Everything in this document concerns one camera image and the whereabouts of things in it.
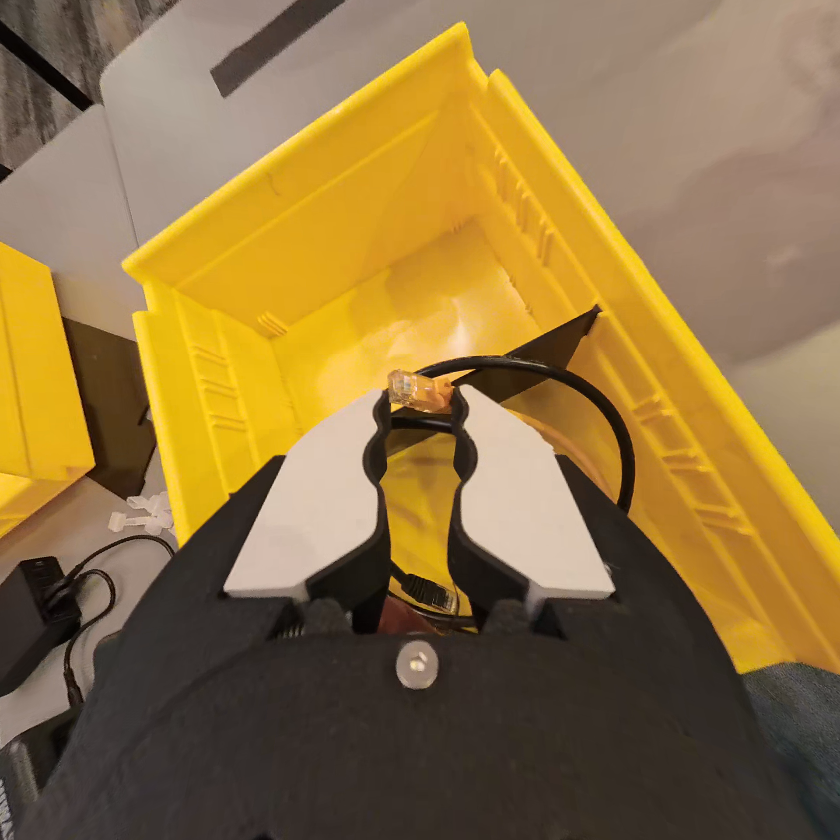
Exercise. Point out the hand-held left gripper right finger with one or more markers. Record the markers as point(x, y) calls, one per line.
point(525, 512)

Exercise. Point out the large yellow plastic bin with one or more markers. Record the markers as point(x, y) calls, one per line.
point(394, 197)

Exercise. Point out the small yellow plastic bin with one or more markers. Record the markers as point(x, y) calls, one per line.
point(39, 394)

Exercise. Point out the clear plastic connector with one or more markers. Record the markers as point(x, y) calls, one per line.
point(141, 523)
point(149, 504)

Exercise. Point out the person's blue jeans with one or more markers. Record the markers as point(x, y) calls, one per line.
point(800, 735)

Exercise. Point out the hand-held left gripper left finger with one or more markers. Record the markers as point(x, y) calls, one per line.
point(308, 512)

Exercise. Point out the black usb hub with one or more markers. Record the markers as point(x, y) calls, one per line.
point(33, 617)

